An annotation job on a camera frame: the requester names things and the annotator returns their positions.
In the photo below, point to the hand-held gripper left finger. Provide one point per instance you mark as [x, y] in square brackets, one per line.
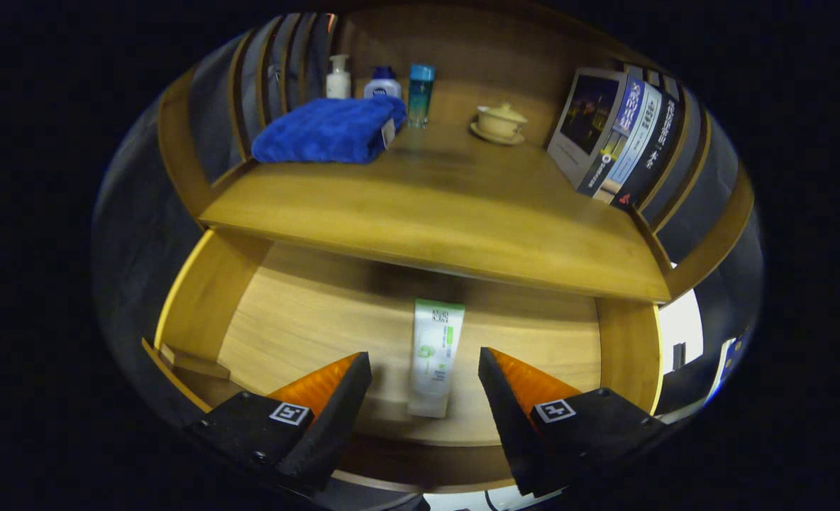
[335, 426]

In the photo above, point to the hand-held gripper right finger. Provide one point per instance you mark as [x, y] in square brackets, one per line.
[509, 419]

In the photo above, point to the white green cream tube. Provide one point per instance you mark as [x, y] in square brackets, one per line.
[434, 355]

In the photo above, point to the wooden drawer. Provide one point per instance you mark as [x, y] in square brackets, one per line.
[306, 319]

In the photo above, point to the wooden countertop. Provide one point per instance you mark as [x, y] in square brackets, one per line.
[427, 206]

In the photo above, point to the small black object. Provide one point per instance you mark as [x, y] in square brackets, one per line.
[679, 355]

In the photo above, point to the black backdrop cloth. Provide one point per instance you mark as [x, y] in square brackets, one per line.
[129, 241]

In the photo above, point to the blue folded towel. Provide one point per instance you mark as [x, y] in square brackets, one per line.
[328, 131]

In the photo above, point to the beige lidded teacup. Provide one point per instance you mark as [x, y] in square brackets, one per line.
[499, 124]

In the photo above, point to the black spine book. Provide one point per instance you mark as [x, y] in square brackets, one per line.
[658, 152]

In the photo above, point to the blue spine book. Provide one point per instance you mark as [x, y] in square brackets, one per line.
[587, 121]

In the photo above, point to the teal bottle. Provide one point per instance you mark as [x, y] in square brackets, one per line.
[420, 96]

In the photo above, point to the white bottle blue cap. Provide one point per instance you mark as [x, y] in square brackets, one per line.
[382, 86]

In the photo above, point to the white pump bottle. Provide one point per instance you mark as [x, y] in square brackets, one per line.
[338, 81]

